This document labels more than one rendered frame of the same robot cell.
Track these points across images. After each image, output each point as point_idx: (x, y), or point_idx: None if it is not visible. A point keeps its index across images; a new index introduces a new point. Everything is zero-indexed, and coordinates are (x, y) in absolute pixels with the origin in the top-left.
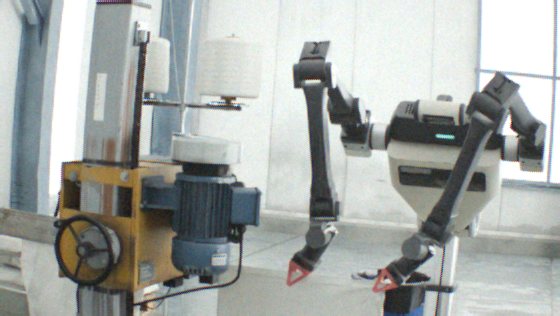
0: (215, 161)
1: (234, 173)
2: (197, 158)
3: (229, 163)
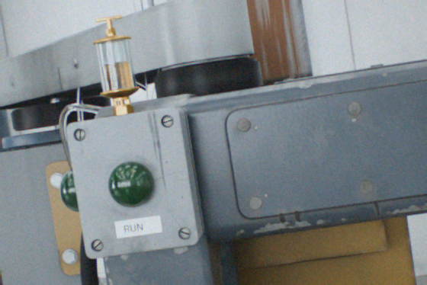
0: (30, 102)
1: (74, 170)
2: (63, 94)
3: (5, 108)
